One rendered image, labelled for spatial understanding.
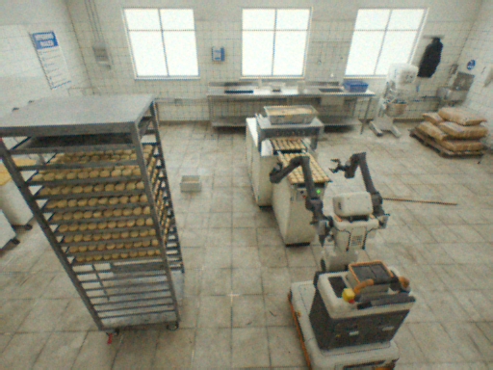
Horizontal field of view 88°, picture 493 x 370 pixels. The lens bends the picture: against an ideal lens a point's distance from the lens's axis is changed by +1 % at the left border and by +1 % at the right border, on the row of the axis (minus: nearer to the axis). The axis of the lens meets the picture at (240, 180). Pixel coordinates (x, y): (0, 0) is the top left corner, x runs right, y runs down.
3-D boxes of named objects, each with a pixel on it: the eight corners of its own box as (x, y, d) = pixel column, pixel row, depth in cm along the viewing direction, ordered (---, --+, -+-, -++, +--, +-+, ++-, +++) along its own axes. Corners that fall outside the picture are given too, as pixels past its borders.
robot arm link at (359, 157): (352, 148, 196) (366, 146, 195) (350, 156, 209) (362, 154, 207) (368, 204, 180) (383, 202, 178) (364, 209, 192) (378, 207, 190)
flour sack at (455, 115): (433, 115, 513) (436, 106, 504) (452, 114, 518) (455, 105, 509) (464, 128, 454) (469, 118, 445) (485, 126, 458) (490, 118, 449)
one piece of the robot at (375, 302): (401, 305, 157) (425, 300, 137) (346, 312, 153) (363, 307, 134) (392, 285, 162) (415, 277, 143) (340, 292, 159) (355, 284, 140)
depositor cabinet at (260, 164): (246, 165, 451) (246, 118, 405) (285, 162, 458) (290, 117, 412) (257, 211, 345) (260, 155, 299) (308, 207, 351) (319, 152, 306)
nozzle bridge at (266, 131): (255, 144, 326) (256, 118, 308) (310, 141, 333) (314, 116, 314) (259, 155, 299) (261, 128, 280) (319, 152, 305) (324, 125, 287)
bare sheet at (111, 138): (151, 119, 162) (150, 118, 161) (137, 147, 128) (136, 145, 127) (50, 123, 156) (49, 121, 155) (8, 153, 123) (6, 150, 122)
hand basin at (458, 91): (470, 121, 525) (500, 64, 466) (452, 121, 525) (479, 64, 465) (437, 106, 608) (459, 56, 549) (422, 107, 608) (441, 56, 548)
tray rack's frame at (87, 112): (186, 276, 255) (153, 92, 158) (182, 329, 213) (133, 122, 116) (119, 282, 250) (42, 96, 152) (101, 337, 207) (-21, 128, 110)
